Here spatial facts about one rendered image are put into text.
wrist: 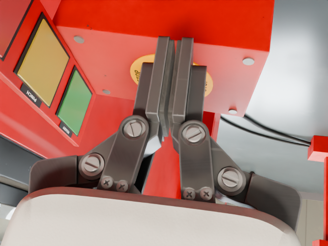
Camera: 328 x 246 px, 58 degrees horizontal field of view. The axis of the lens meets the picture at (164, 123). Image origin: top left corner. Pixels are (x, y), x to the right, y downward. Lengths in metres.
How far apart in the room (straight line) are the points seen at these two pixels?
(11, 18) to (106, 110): 0.45
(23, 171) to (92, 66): 0.23
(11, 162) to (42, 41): 0.24
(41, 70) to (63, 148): 0.31
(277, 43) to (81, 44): 1.25
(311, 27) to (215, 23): 1.16
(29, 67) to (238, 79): 0.15
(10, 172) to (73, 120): 0.18
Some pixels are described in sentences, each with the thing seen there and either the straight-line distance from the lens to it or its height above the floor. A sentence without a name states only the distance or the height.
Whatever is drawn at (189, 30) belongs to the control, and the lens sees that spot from 0.22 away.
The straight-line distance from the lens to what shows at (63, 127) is 0.27.
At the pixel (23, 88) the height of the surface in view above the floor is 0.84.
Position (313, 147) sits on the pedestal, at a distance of 2.28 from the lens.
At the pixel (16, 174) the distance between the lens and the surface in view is 0.45.
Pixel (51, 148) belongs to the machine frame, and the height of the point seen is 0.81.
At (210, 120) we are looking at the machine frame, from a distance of 1.53.
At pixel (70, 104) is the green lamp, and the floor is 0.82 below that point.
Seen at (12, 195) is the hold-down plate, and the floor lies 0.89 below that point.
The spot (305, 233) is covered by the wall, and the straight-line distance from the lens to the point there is 3.88.
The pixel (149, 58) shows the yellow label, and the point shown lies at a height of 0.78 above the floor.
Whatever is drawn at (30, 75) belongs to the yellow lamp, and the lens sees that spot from 0.22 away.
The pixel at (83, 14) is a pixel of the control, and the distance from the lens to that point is 0.24.
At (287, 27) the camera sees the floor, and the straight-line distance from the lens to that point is 1.37.
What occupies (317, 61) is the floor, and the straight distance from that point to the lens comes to 1.56.
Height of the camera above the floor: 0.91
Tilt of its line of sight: 22 degrees down
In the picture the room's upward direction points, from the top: 167 degrees counter-clockwise
